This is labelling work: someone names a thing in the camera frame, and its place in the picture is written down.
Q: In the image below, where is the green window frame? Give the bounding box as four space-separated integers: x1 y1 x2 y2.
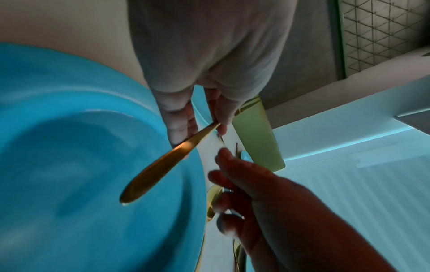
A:
330 0 348 80

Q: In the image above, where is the white ribbed board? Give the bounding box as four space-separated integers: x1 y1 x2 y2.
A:
284 147 430 272

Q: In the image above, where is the gold fork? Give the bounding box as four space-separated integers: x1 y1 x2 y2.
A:
231 237 250 272

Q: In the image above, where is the wire mesh window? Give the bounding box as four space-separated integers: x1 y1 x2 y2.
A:
340 0 430 78

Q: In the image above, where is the gold cutlery handle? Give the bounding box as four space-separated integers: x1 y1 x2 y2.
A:
120 121 221 205

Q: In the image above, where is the gold spoon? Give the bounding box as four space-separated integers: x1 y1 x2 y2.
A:
206 185 224 223

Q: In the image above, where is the person's left hand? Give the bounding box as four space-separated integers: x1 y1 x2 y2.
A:
127 0 297 148

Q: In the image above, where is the person's right hand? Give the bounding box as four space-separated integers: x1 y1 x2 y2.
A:
207 147 398 272

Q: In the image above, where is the blue plate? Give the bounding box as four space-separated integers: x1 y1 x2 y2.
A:
0 42 206 272

